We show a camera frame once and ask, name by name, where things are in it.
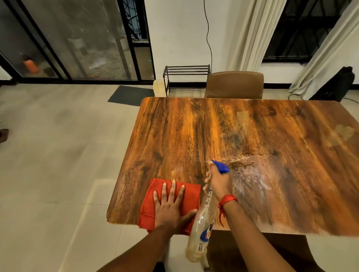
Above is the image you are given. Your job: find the person's right hand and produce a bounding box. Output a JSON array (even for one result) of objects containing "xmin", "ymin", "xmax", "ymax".
[{"xmin": 203, "ymin": 163, "xmax": 234, "ymax": 202}]

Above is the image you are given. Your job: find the person's left hand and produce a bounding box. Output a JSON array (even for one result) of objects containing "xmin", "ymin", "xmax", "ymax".
[{"xmin": 153, "ymin": 180, "xmax": 198, "ymax": 234}]

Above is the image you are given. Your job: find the red cleaning cloth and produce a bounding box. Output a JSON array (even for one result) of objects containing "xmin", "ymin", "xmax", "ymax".
[{"xmin": 138, "ymin": 178, "xmax": 202, "ymax": 236}]

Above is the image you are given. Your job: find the clear spray bottle blue nozzle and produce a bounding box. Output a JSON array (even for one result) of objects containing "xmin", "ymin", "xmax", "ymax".
[{"xmin": 185, "ymin": 160, "xmax": 231, "ymax": 263}]

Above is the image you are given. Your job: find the person's right forearm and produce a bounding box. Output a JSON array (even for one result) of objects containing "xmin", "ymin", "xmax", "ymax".
[{"xmin": 221, "ymin": 200, "xmax": 295, "ymax": 272}]

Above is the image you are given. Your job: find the person's left forearm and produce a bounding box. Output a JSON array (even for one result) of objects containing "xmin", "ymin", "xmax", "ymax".
[{"xmin": 97, "ymin": 224, "xmax": 175, "ymax": 272}]

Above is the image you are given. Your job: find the red thread wristband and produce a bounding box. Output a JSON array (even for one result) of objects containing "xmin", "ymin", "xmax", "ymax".
[{"xmin": 218, "ymin": 194, "xmax": 238, "ymax": 227}]

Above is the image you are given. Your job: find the white slatted plastic object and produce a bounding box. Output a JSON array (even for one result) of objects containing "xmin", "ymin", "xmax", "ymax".
[{"xmin": 153, "ymin": 79, "xmax": 168, "ymax": 98}]

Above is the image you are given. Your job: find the dark grey door mat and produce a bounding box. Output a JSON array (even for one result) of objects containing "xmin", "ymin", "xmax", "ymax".
[{"xmin": 107, "ymin": 85, "xmax": 155, "ymax": 107}]

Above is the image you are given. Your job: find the black metal shoe rack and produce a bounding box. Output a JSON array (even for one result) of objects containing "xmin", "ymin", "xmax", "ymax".
[{"xmin": 163, "ymin": 65, "xmax": 211, "ymax": 96}]

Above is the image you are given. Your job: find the cream curtain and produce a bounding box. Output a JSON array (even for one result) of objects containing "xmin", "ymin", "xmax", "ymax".
[
  {"xmin": 288, "ymin": 0, "xmax": 359, "ymax": 100},
  {"xmin": 228, "ymin": 0, "xmax": 288, "ymax": 72}
]

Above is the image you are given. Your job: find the black bag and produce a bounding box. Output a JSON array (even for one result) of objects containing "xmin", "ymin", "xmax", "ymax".
[{"xmin": 309, "ymin": 66, "xmax": 355, "ymax": 102}]

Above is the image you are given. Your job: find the black framed sliding glass door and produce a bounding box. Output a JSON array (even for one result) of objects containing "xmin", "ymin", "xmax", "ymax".
[{"xmin": 0, "ymin": 0, "xmax": 156, "ymax": 84}]

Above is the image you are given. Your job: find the window with black grille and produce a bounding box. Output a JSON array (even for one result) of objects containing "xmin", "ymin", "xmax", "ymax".
[{"xmin": 262, "ymin": 0, "xmax": 353, "ymax": 64}]

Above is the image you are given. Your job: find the orange bottle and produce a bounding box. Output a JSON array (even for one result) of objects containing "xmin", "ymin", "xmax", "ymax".
[{"xmin": 22, "ymin": 56, "xmax": 40, "ymax": 75}]

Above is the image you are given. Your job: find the black wall cable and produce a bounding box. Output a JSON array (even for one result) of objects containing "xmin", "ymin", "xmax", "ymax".
[{"xmin": 203, "ymin": 0, "xmax": 213, "ymax": 74}]

